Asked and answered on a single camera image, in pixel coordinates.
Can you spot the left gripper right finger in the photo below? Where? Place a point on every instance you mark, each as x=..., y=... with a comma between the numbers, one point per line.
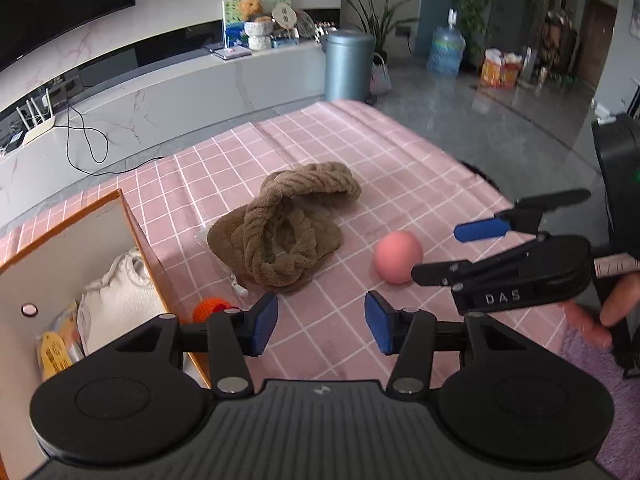
x=414, y=337

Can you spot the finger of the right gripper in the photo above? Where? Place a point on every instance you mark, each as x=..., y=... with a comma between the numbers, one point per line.
x=523, y=217
x=448, y=273

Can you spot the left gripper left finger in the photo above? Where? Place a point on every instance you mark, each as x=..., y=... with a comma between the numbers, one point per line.
x=227, y=337

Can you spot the pink ball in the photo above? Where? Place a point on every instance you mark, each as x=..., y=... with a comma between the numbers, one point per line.
x=395, y=256

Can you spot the brown knitted hat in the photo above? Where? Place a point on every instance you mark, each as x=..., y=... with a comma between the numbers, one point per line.
x=279, y=239

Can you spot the person's right hand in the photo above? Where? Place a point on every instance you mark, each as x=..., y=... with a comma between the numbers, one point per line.
x=622, y=300

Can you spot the orange crochet ball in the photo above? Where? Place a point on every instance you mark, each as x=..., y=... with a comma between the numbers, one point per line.
x=209, y=306

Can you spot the orange cardboard snack box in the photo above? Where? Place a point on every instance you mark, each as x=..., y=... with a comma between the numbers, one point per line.
x=500, y=70

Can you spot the yellow snack packet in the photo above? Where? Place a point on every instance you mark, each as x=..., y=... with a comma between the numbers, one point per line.
x=53, y=355

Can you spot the blue water jug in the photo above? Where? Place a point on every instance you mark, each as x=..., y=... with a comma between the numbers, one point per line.
x=447, y=47

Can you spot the small woven basket bag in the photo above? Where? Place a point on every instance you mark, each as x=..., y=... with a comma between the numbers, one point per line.
x=380, y=82

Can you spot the grey metal trash bin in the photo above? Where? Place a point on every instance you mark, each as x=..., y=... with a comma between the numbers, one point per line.
x=349, y=60

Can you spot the white marble TV console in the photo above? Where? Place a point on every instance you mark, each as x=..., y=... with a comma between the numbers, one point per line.
x=156, y=107

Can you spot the green potted floor plant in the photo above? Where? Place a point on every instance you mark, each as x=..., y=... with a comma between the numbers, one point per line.
x=379, y=24

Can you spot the white wifi router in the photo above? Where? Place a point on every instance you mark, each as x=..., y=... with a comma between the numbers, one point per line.
x=37, y=116

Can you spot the round paper fan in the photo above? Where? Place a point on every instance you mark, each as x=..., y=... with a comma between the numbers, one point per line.
x=284, y=15

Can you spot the teddy bear in white pot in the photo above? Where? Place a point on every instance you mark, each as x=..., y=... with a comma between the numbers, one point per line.
x=258, y=26

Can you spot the green picture board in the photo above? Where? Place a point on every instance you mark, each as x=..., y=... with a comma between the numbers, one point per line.
x=236, y=12

